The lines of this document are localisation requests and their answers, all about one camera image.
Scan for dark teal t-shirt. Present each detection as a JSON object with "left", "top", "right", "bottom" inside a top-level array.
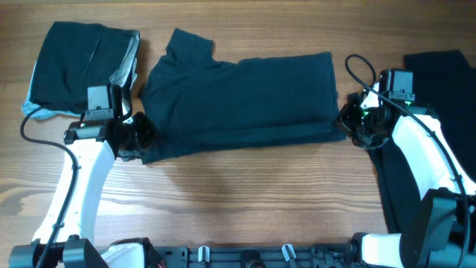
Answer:
[{"left": 141, "top": 29, "right": 345, "bottom": 164}]

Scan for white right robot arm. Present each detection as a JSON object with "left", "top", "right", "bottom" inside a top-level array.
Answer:
[{"left": 338, "top": 92, "right": 475, "bottom": 267}]

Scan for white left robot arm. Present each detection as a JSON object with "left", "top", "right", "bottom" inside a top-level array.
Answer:
[{"left": 33, "top": 109, "right": 156, "bottom": 267}]

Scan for dark clothes pile right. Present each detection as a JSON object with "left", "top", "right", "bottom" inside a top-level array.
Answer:
[{"left": 368, "top": 50, "right": 475, "bottom": 233}]

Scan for folded dark clothes stack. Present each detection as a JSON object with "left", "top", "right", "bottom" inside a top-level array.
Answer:
[{"left": 28, "top": 21, "right": 141, "bottom": 115}]

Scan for grey folded garment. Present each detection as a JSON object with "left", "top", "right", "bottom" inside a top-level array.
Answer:
[{"left": 21, "top": 29, "right": 141, "bottom": 121}]

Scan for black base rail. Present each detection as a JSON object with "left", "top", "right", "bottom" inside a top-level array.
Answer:
[{"left": 155, "top": 244, "right": 354, "bottom": 268}]

